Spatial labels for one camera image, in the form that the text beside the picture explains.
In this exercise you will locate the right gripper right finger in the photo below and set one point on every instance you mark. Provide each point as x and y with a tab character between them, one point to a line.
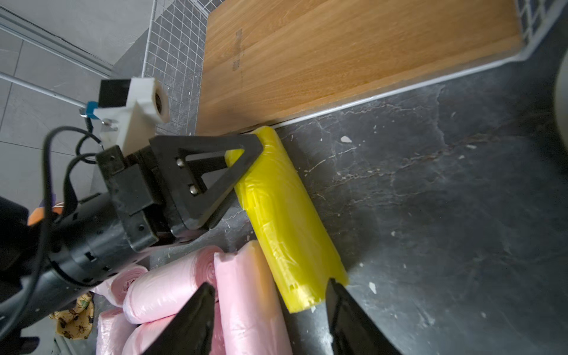
352	330

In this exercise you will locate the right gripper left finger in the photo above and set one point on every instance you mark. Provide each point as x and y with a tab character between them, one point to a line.
194	323

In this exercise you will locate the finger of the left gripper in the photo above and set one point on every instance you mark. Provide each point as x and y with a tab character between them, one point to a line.
198	175

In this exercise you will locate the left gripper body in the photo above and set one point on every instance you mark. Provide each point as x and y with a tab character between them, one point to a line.
138	196

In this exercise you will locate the pink roll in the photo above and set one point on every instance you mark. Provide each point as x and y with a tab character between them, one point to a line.
163	292
113	331
148	333

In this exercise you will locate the pink roll diagonal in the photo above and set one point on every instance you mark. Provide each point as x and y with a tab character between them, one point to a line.
250	311

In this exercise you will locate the yellow roll horizontal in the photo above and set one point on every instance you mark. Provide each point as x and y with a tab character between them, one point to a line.
296	245

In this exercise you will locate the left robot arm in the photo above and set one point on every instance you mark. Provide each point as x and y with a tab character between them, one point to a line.
79	256

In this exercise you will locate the pink roll bottom upright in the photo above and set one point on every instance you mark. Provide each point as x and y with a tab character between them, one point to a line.
113	331

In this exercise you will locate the pink roll left horizontal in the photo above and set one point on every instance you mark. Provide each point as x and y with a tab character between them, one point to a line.
115	288

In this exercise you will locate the orange carrot plush toy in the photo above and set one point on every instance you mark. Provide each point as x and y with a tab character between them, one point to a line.
37	215

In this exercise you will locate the brown patterned flat item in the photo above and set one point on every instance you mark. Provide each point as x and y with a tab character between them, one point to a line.
76	323

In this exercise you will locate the white round paddle object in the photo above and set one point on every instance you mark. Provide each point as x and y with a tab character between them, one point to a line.
561	101

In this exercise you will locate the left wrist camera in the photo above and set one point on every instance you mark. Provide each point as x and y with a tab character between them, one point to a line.
129	111

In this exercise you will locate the white wire three-tier shelf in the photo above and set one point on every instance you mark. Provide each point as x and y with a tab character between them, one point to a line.
232	66

